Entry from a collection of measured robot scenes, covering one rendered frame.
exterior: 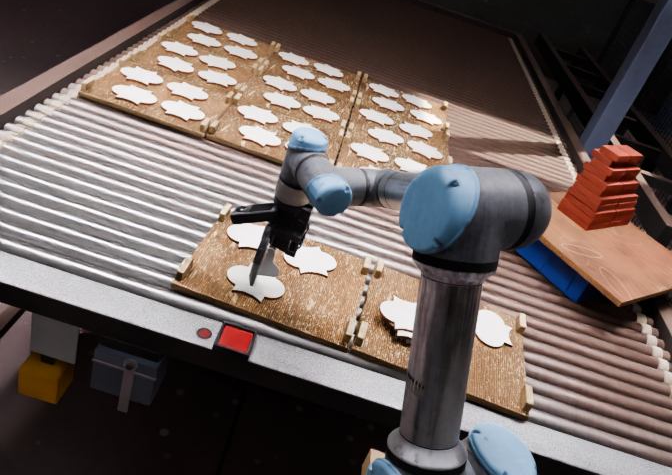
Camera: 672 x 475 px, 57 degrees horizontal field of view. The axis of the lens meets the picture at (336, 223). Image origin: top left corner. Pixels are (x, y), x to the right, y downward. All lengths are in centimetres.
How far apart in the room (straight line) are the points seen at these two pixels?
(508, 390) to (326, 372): 42
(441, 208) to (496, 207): 7
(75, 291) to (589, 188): 151
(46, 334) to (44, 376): 10
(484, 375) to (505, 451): 47
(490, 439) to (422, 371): 20
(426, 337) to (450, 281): 9
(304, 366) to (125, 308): 39
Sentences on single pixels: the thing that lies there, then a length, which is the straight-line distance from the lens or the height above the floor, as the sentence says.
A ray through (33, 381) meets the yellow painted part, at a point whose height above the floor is 68.
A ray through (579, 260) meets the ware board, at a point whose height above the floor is 104.
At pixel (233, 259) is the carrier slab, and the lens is 149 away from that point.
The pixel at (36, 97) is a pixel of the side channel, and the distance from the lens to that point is 204.
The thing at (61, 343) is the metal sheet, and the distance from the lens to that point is 145.
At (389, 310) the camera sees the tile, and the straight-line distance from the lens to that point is 145.
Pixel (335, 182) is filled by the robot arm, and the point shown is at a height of 132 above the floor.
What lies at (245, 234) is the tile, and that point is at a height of 94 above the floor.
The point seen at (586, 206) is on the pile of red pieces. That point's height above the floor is 111.
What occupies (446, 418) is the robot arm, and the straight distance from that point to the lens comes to 89.
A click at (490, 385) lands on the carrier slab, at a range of 146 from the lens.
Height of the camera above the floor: 183
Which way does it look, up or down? 31 degrees down
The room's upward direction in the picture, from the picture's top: 20 degrees clockwise
